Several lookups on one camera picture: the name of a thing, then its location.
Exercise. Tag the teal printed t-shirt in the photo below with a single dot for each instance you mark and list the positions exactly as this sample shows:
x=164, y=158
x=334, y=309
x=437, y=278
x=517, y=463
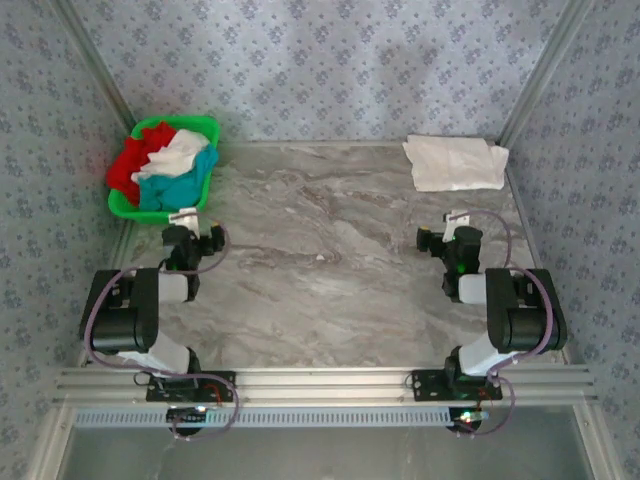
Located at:
x=172, y=192

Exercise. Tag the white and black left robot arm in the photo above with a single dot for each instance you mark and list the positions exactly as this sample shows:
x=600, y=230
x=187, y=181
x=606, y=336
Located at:
x=120, y=320

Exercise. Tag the green plastic basket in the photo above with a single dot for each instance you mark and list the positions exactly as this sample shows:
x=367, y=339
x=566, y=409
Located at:
x=150, y=216

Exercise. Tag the folded white t-shirt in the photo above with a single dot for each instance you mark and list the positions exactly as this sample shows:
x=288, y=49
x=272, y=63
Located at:
x=450, y=165

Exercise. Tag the crumpled white t-shirt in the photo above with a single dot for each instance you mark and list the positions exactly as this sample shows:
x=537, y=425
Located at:
x=175, y=155

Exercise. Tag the red t-shirt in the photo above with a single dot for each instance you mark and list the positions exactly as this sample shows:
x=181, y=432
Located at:
x=122, y=172

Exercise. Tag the small black controller board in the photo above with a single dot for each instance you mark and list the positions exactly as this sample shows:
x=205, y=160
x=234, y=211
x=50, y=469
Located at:
x=187, y=415
x=467, y=419

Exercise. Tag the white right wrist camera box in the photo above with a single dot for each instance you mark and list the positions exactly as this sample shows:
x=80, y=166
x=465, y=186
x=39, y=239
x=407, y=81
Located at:
x=452, y=222

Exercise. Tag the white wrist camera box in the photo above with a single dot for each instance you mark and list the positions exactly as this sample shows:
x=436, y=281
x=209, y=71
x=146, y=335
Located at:
x=182, y=217
x=452, y=222

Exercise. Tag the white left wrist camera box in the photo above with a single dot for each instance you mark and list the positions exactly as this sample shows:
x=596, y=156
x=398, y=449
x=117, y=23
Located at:
x=182, y=217

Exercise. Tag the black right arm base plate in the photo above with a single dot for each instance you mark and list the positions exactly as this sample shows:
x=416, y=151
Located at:
x=430, y=387

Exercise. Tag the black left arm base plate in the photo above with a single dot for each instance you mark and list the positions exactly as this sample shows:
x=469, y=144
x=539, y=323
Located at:
x=160, y=395

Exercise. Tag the aluminium mounting rail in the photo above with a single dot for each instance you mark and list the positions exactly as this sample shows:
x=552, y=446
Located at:
x=325, y=385

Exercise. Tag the aluminium frame post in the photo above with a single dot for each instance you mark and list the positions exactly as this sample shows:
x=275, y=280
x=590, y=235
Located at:
x=545, y=65
x=92, y=65

